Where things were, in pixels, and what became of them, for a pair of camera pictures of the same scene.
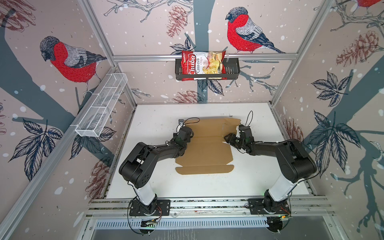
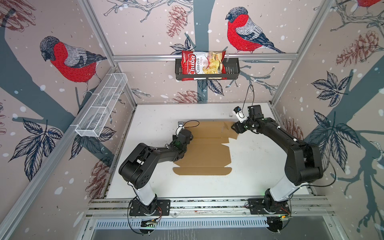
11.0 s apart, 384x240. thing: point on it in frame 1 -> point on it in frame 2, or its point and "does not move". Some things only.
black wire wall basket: x=232 y=71 does not move
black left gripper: x=175 y=135 does not move
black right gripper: x=230 y=138 -> x=237 y=127
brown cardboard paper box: x=207 y=151 does not move
